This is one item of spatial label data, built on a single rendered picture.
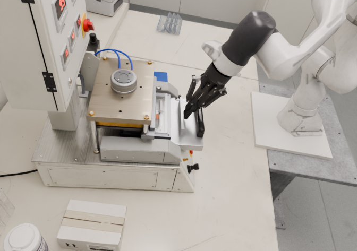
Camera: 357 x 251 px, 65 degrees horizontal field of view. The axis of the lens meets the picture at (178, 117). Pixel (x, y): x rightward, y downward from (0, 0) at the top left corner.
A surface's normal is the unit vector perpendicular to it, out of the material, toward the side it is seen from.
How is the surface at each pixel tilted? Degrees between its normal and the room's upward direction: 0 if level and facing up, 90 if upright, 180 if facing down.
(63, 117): 90
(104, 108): 0
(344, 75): 62
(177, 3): 90
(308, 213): 0
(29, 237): 1
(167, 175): 90
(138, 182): 90
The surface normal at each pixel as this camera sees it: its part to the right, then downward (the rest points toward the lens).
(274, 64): -0.75, 0.07
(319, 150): 0.14, -0.66
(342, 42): -0.76, 0.33
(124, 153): 0.03, 0.75
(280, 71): -0.26, 0.62
